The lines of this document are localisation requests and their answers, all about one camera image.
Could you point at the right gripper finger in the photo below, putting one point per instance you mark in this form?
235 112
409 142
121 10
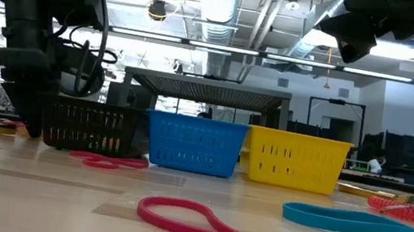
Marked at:
350 36

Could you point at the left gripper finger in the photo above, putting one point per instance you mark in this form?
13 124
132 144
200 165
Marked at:
29 110

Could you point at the white cylindrical spotlight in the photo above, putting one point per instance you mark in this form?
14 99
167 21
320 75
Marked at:
69 82

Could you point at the yellow hanging pendant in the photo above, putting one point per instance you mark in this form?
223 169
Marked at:
326 85

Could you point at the black plastic basket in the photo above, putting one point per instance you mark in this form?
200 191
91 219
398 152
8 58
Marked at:
101 105

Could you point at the yellow plastic basket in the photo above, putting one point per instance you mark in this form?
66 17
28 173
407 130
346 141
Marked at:
297 142

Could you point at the black ceiling dome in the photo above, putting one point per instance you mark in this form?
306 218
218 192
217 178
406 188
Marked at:
157 10

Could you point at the black robot station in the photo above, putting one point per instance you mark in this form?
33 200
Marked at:
403 153

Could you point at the person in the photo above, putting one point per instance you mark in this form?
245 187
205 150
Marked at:
375 165

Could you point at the grey perforated metal riser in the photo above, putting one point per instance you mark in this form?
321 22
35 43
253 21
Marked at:
206 91

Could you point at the blue plastic basket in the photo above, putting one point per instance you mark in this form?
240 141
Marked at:
191 163

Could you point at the blue rubber band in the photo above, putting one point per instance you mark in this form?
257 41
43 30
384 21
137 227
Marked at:
286 211

